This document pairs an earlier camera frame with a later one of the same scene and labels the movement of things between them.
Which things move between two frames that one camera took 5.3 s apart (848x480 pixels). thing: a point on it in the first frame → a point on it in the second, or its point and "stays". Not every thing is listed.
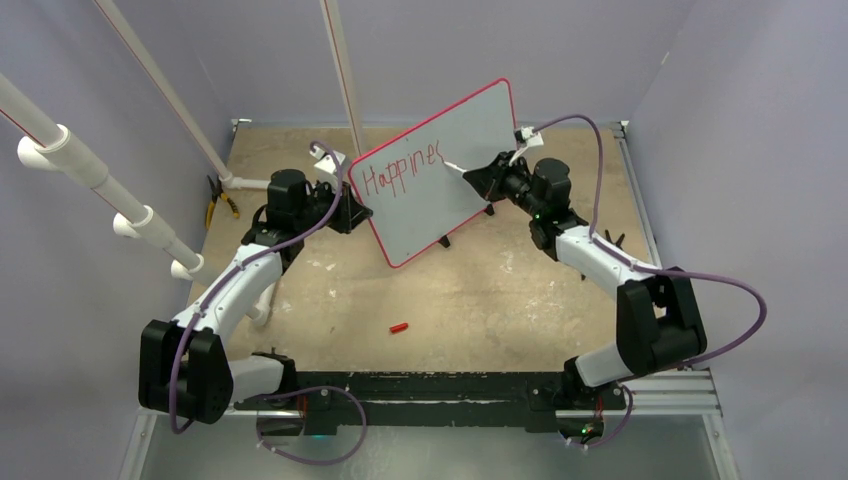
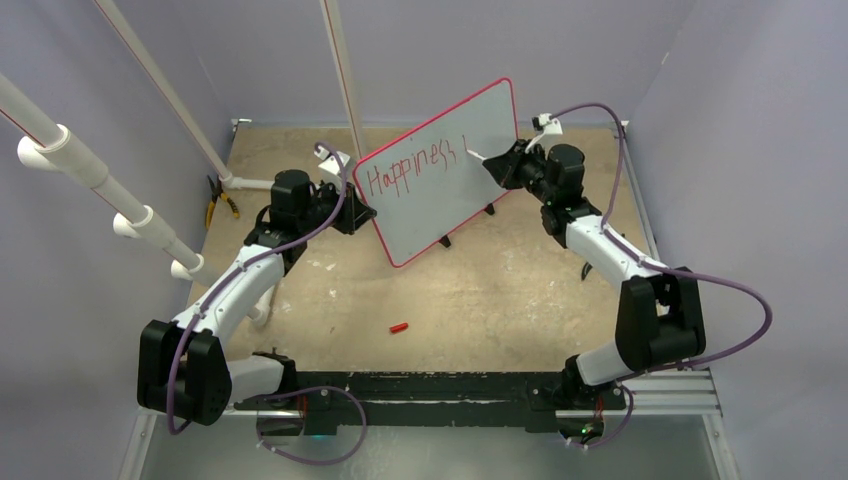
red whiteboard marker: (455, 166) → (476, 154)
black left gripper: (350, 211) stays
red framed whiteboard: (414, 199) stays
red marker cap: (398, 327) stays
